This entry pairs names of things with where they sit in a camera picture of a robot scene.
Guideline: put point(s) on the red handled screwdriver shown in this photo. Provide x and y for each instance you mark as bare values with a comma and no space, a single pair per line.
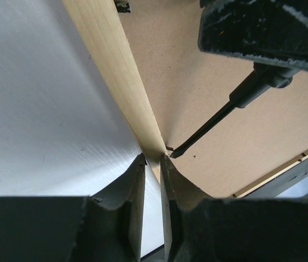
262,78

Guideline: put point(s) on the wooden picture frame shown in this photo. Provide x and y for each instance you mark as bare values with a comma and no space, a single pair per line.
166,89

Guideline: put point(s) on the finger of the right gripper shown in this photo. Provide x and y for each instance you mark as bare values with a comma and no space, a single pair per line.
268,32

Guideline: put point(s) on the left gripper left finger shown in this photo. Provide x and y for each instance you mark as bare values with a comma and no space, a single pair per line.
106,226

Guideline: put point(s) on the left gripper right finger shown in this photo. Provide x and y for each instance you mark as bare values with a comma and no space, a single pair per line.
238,232

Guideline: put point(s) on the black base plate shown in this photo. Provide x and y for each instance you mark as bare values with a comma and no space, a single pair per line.
292,177

